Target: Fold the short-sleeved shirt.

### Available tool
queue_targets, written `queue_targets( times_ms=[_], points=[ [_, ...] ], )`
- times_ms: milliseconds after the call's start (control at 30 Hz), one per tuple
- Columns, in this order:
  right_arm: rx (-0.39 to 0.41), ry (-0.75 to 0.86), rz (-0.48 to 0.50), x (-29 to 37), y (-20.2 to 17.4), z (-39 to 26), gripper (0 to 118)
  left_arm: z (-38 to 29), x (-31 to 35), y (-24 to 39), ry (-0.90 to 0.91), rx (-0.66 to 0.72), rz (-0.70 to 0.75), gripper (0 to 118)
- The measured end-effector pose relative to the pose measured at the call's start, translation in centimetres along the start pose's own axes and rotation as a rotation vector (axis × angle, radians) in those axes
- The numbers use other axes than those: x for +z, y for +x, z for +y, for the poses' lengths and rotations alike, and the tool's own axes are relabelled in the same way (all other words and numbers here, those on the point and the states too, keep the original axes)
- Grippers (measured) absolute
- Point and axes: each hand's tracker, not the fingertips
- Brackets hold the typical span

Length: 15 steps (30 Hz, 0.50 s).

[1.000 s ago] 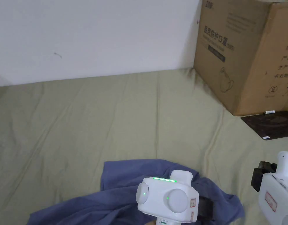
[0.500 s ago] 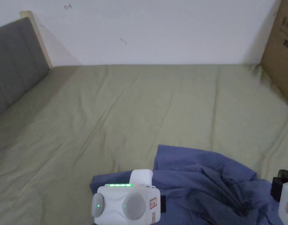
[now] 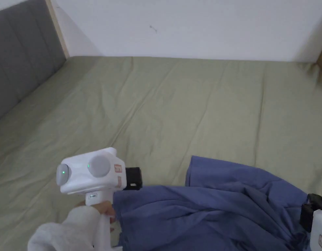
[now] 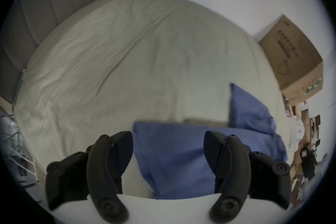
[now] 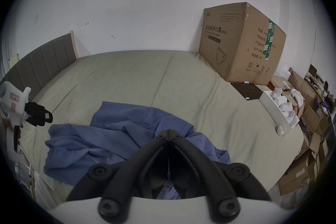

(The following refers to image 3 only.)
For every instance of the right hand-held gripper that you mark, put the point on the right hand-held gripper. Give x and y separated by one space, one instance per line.
318 222

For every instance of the person's left hand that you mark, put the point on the person's left hand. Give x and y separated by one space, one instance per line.
103 210

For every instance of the grey padded headboard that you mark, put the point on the grey padded headboard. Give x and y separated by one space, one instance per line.
22 57

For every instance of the bed with pale green sheet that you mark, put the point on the bed with pale green sheet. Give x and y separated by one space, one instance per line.
150 109

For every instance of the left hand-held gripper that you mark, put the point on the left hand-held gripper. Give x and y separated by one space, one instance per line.
82 174

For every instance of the dark blue shirt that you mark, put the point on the dark blue shirt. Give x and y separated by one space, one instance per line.
210 209

